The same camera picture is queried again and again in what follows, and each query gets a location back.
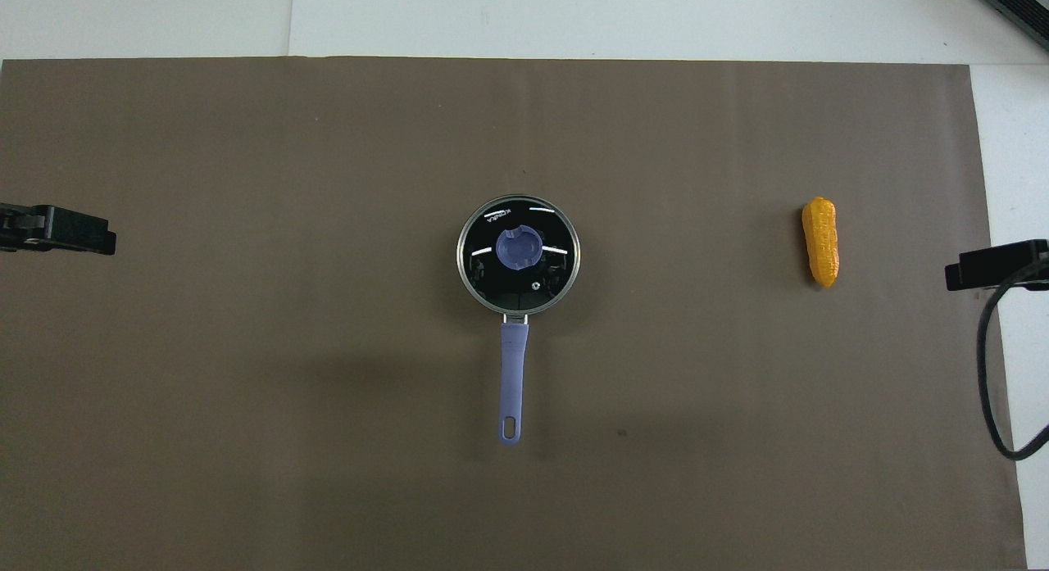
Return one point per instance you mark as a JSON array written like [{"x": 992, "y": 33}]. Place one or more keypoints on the glass lid with blue knob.
[{"x": 490, "y": 269}]

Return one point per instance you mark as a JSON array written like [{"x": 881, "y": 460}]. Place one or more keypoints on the yellow toy corn cob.
[{"x": 821, "y": 243}]

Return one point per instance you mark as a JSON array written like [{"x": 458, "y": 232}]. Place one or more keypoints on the dark ribbed device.
[{"x": 1020, "y": 2}]

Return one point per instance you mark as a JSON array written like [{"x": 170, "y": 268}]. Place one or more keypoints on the brown table mat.
[{"x": 328, "y": 391}]

